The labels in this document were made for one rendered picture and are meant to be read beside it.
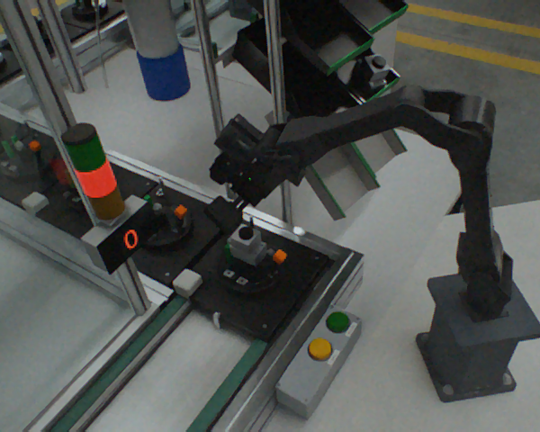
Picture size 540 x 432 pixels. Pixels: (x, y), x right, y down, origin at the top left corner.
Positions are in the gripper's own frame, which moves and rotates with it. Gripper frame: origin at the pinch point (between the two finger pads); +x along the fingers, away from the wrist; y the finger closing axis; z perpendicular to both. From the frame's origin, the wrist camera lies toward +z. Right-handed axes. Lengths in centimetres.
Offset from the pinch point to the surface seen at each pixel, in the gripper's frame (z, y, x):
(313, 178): -8.8, -21.2, 4.9
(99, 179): 17.1, 20.0, -8.0
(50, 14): 81, -42, 68
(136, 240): 7.3, 18.1, 3.8
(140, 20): 58, -53, 51
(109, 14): 83, -77, 93
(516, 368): -62, -13, -9
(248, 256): -9.9, 2.2, 8.2
